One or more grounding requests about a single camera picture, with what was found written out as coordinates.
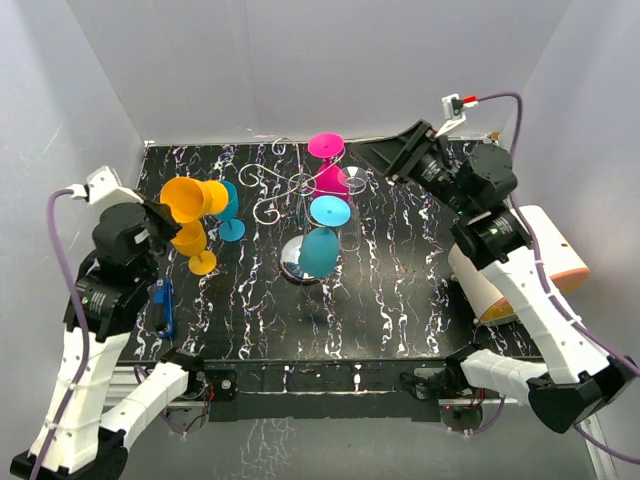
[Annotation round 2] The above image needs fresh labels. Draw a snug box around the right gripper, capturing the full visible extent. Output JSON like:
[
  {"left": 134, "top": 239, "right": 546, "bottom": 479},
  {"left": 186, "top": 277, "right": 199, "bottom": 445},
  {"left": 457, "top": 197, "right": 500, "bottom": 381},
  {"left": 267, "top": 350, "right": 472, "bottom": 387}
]
[{"left": 349, "top": 121, "right": 475, "bottom": 219}]

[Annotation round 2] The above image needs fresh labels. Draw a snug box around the orange wine glass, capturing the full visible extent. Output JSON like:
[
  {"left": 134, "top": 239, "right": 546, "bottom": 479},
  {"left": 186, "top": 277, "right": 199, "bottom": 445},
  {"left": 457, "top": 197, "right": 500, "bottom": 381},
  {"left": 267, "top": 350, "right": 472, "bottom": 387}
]
[
  {"left": 171, "top": 220, "right": 217, "bottom": 276},
  {"left": 160, "top": 177, "right": 229, "bottom": 224}
]

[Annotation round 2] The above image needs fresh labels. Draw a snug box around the magenta wine glass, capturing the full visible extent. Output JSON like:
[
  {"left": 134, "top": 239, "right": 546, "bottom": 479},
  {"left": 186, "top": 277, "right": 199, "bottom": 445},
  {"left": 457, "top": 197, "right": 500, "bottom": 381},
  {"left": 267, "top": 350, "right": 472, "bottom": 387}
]
[{"left": 308, "top": 132, "right": 349, "bottom": 202}]

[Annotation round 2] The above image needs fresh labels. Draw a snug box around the clear wine glass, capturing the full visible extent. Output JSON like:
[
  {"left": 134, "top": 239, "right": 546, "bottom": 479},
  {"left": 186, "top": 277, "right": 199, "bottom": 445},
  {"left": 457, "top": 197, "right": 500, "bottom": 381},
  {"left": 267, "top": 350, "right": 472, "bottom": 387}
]
[{"left": 338, "top": 166, "right": 368, "bottom": 252}]

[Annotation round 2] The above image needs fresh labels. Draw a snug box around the blue wine glass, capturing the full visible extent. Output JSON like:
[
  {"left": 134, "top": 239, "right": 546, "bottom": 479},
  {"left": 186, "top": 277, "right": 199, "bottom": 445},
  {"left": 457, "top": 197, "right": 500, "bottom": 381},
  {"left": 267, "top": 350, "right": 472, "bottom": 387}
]
[
  {"left": 299, "top": 195, "right": 350, "bottom": 278},
  {"left": 215, "top": 181, "right": 246, "bottom": 242}
]

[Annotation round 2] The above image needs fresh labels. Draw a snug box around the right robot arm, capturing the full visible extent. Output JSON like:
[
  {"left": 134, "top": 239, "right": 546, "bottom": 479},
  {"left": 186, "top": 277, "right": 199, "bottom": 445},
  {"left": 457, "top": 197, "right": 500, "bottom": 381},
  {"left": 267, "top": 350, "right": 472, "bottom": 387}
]
[{"left": 349, "top": 120, "right": 639, "bottom": 433}]

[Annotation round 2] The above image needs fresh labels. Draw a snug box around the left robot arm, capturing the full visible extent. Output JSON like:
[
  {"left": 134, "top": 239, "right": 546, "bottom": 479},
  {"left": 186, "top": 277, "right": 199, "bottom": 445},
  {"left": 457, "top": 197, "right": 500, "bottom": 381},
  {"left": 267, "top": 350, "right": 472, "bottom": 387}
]
[{"left": 10, "top": 190, "right": 207, "bottom": 479}]

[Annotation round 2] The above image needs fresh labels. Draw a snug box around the chrome wine glass rack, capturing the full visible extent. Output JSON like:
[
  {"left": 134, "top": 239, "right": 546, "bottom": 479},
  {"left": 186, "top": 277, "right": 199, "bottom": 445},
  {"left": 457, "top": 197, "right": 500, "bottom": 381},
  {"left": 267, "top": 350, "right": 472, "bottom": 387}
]
[{"left": 238, "top": 143, "right": 346, "bottom": 285}]

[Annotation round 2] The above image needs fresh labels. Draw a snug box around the blue carabiner clip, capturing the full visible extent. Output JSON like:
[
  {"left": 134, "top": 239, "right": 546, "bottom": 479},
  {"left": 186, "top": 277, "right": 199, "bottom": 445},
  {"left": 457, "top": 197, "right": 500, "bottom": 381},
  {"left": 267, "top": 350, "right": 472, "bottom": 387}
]
[{"left": 151, "top": 278, "right": 174, "bottom": 339}]

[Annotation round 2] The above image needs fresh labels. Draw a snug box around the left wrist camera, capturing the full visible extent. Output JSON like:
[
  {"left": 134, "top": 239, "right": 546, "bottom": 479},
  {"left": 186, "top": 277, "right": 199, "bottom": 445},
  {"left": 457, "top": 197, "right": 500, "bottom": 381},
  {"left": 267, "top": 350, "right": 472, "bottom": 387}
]
[{"left": 68, "top": 166, "right": 143, "bottom": 211}]

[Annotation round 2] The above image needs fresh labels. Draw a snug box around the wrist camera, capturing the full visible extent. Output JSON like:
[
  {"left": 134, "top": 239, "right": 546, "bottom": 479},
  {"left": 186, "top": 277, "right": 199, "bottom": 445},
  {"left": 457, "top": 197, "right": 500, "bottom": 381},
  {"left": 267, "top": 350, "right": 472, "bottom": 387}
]
[
  {"left": 436, "top": 93, "right": 478, "bottom": 137},
  {"left": 68, "top": 166, "right": 143, "bottom": 211}
]

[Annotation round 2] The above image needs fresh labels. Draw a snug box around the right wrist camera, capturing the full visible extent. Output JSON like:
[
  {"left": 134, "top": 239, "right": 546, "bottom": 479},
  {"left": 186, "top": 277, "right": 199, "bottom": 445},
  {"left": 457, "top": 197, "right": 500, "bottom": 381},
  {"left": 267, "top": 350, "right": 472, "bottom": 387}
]
[{"left": 436, "top": 93, "right": 478, "bottom": 137}]

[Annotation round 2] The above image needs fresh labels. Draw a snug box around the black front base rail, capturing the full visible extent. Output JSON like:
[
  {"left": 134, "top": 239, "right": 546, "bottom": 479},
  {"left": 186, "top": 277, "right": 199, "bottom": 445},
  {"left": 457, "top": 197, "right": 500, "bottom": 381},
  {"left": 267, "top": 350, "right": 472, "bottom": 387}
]
[{"left": 158, "top": 349, "right": 496, "bottom": 426}]

